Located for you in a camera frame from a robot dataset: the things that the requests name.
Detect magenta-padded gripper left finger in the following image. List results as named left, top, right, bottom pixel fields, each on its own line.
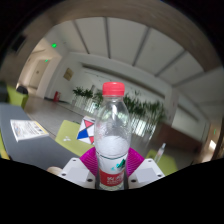
left=57, top=147, right=100, bottom=190

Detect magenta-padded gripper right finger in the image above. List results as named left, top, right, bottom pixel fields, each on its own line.
left=124, top=147, right=166, bottom=190

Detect clear red-capped water bottle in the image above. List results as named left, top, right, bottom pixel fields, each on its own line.
left=93, top=81, right=132, bottom=191

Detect small clear water bottle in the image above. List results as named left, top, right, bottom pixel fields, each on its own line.
left=153, top=142, right=167, bottom=164

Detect white cube with coloured triangles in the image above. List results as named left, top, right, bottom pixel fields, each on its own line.
left=76, top=115, right=97, bottom=145

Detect group of potted green plants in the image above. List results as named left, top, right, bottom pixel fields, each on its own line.
left=72, top=85, right=168, bottom=134

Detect white printed magazine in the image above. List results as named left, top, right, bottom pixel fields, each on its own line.
left=9, top=119, right=50, bottom=143

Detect red fire extinguisher box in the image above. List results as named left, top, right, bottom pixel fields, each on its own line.
left=53, top=91, right=62, bottom=103

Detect lime green armchair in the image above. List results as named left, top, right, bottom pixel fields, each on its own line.
left=6, top=85, right=29, bottom=109

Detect black chair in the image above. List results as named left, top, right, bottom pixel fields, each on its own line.
left=15, top=85, right=29, bottom=95

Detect brown framed wall picture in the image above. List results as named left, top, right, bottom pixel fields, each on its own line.
left=63, top=67, right=75, bottom=82

